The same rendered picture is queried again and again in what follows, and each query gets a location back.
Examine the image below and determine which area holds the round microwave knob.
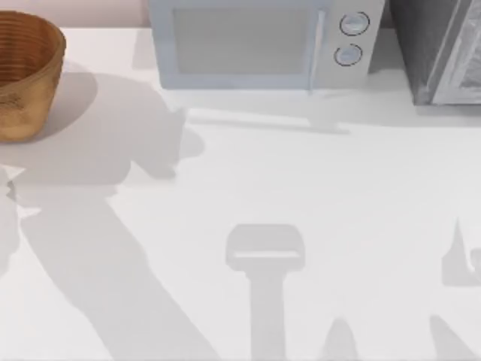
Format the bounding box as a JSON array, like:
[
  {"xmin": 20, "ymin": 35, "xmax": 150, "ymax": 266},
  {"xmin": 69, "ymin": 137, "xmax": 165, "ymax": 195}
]
[
  {"xmin": 339, "ymin": 11, "xmax": 371, "ymax": 37},
  {"xmin": 333, "ymin": 42, "xmax": 364, "ymax": 68}
]

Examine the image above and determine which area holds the microwave door handle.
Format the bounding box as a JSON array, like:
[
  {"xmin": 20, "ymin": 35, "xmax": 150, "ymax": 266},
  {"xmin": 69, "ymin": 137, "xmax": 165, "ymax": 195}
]
[{"xmin": 308, "ymin": 9, "xmax": 326, "ymax": 96}]

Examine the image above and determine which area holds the brown woven basket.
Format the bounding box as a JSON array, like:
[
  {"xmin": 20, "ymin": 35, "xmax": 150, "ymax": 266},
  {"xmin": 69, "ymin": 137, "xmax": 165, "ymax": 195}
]
[{"xmin": 0, "ymin": 10, "xmax": 68, "ymax": 144}]

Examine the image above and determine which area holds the pale microwave oven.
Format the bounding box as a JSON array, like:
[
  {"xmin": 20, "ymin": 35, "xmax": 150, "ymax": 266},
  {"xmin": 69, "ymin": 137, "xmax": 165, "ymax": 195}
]
[{"xmin": 145, "ymin": 0, "xmax": 387, "ymax": 93}]

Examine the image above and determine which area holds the microwave door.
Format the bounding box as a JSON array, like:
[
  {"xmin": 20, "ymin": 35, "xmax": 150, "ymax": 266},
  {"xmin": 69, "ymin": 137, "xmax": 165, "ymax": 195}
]
[{"xmin": 146, "ymin": 0, "xmax": 331, "ymax": 91}]

